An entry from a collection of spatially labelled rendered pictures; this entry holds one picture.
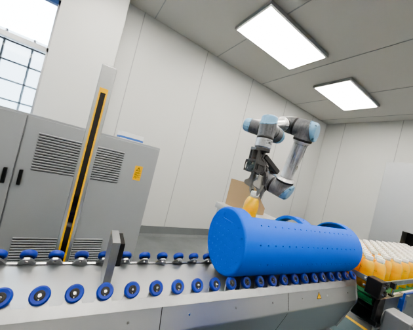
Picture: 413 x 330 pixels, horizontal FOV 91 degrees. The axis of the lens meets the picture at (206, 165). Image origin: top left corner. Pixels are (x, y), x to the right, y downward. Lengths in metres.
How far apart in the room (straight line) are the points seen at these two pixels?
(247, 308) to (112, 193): 1.57
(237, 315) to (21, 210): 1.80
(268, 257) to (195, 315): 0.34
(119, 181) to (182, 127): 1.86
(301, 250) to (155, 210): 2.93
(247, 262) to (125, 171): 1.55
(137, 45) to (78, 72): 1.02
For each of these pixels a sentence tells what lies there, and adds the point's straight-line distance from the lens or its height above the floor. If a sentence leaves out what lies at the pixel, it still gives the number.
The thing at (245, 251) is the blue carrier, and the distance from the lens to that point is 0.83.
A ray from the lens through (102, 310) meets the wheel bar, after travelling 0.75.
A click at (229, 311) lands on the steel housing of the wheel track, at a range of 0.94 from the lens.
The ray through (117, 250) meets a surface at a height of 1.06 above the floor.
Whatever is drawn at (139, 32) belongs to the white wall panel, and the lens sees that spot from 3.75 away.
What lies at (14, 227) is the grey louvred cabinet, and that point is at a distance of 2.25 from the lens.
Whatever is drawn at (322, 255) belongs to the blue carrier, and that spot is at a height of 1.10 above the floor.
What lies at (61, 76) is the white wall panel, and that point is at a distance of 3.11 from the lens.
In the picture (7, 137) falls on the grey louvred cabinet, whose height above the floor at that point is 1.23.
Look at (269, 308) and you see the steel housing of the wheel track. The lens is 1.08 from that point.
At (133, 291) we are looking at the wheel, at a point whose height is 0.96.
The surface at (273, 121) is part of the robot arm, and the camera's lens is 0.95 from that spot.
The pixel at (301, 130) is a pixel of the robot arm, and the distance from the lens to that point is 1.37.
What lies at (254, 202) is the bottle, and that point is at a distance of 0.94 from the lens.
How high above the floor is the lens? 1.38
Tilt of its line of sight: level
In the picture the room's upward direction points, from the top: 14 degrees clockwise
